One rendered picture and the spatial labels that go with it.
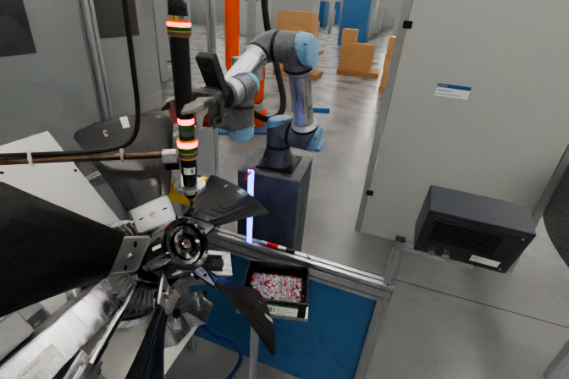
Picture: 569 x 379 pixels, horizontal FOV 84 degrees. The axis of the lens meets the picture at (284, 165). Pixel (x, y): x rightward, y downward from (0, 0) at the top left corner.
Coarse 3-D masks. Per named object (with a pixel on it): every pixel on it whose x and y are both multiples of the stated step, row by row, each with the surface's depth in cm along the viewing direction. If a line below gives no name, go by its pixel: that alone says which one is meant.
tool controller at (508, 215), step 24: (432, 192) 93; (456, 192) 93; (432, 216) 89; (456, 216) 87; (480, 216) 86; (504, 216) 86; (528, 216) 86; (432, 240) 95; (456, 240) 91; (480, 240) 88; (504, 240) 86; (528, 240) 83; (480, 264) 94; (504, 264) 91
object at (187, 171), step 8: (168, 0) 57; (176, 0) 57; (184, 0) 58; (168, 8) 58; (176, 8) 57; (184, 8) 58; (192, 160) 71; (184, 168) 72; (192, 168) 72; (184, 176) 73; (192, 176) 73; (184, 184) 74; (192, 184) 74
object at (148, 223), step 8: (152, 200) 74; (160, 200) 75; (168, 200) 75; (136, 208) 74; (144, 208) 74; (152, 208) 74; (160, 208) 74; (168, 208) 74; (136, 216) 73; (144, 216) 73; (160, 216) 74; (168, 216) 74; (136, 224) 73; (144, 224) 73; (152, 224) 73; (160, 224) 73; (144, 232) 72
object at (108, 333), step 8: (136, 288) 71; (128, 296) 69; (128, 304) 68; (120, 312) 66; (112, 320) 65; (120, 320) 65; (112, 328) 64; (104, 336) 62; (112, 336) 63; (96, 344) 61; (104, 344) 61; (96, 352) 60; (104, 352) 61; (88, 360) 59; (96, 360) 59
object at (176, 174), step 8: (168, 160) 70; (176, 160) 70; (168, 168) 70; (176, 168) 71; (176, 176) 72; (176, 184) 73; (200, 184) 75; (184, 192) 72; (192, 192) 73; (200, 192) 74
